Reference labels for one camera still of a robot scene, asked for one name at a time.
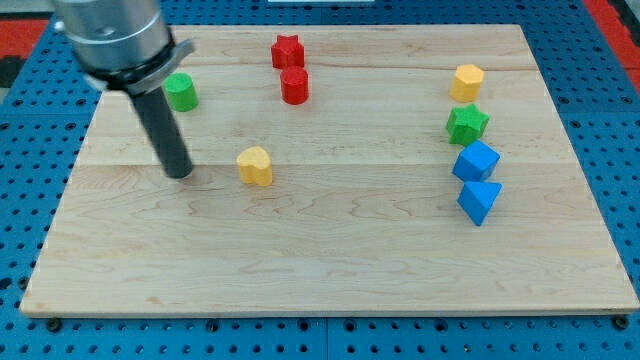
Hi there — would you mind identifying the blue cube block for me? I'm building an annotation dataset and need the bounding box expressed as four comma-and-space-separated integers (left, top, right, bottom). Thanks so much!
452, 140, 501, 182

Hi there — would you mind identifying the yellow hexagon block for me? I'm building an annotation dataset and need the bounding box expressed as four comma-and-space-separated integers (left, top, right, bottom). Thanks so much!
449, 64, 485, 103

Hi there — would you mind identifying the blue triangle block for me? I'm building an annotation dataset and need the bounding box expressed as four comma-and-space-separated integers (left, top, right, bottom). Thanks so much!
457, 181, 503, 226

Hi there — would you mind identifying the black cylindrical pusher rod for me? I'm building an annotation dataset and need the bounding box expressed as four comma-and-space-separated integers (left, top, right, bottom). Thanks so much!
130, 88, 193, 179

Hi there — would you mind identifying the green star block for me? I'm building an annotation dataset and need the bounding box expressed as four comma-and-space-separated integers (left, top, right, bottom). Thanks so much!
446, 103, 490, 146

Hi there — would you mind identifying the red cylinder block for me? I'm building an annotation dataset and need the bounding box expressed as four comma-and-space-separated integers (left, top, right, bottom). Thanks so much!
280, 66, 309, 105

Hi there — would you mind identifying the red star block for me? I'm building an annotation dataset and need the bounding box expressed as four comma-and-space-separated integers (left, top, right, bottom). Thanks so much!
271, 34, 305, 69

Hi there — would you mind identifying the wooden board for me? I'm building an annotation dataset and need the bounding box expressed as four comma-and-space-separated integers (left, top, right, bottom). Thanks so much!
20, 25, 639, 319

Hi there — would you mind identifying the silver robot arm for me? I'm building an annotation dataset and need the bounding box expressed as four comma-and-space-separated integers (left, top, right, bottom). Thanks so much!
52, 0, 195, 179

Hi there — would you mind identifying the yellow heart block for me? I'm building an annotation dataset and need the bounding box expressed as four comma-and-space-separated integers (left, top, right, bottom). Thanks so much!
236, 146, 273, 187

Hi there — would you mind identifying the green cylinder block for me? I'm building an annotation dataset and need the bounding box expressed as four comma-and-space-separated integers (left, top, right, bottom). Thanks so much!
163, 73, 199, 112

